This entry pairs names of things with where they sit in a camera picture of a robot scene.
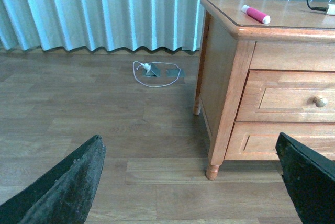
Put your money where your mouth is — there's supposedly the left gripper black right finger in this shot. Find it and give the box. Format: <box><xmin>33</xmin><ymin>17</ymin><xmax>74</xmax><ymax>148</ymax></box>
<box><xmin>275</xmin><ymin>132</ymin><xmax>334</xmax><ymax>223</ymax></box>

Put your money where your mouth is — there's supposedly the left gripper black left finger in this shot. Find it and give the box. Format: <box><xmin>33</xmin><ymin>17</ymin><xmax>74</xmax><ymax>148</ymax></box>
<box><xmin>1</xmin><ymin>135</ymin><xmax>106</xmax><ymax>223</ymax></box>

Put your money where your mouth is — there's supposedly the drawer round knob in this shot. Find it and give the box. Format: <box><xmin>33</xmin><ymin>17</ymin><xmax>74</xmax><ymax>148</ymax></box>
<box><xmin>313</xmin><ymin>96</ymin><xmax>328</xmax><ymax>108</ymax></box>

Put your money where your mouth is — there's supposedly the wooden drawer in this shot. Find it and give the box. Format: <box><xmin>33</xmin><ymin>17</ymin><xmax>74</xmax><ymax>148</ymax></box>
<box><xmin>237</xmin><ymin>70</ymin><xmax>334</xmax><ymax>123</ymax></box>
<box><xmin>225</xmin><ymin>122</ymin><xmax>334</xmax><ymax>160</ymax></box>

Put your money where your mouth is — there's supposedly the pink marker with white caps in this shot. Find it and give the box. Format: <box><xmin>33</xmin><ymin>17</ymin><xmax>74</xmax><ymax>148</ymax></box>
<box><xmin>241</xmin><ymin>5</ymin><xmax>271</xmax><ymax>24</ymax></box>

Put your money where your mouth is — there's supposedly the wooden nightstand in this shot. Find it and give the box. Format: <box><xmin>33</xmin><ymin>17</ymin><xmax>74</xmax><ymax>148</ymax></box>
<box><xmin>193</xmin><ymin>0</ymin><xmax>334</xmax><ymax>180</ymax></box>

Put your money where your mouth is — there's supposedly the open grey floor socket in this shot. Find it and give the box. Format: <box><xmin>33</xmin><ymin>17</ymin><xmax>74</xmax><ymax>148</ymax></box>
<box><xmin>143</xmin><ymin>63</ymin><xmax>161</xmax><ymax>77</ymax></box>

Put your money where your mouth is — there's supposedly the white plug on floor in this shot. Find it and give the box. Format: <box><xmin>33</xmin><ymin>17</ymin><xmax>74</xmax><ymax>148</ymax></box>
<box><xmin>141</xmin><ymin>63</ymin><xmax>151</xmax><ymax>71</ymax></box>

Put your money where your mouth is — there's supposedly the closed grey floor socket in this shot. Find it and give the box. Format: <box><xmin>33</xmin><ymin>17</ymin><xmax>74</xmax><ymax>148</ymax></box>
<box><xmin>166</xmin><ymin>69</ymin><xmax>186</xmax><ymax>77</ymax></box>

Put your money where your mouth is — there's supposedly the white usb charger block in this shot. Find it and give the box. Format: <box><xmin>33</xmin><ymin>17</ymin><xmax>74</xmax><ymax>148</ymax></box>
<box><xmin>325</xmin><ymin>4</ymin><xmax>335</xmax><ymax>16</ymax></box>

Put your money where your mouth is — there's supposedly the pale blue pleated curtain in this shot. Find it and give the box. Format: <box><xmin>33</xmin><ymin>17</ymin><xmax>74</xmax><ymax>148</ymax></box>
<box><xmin>0</xmin><ymin>0</ymin><xmax>335</xmax><ymax>52</ymax></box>

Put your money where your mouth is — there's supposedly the white floor cable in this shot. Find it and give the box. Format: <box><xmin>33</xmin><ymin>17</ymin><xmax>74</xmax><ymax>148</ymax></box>
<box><xmin>132</xmin><ymin>60</ymin><xmax>182</xmax><ymax>88</ymax></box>

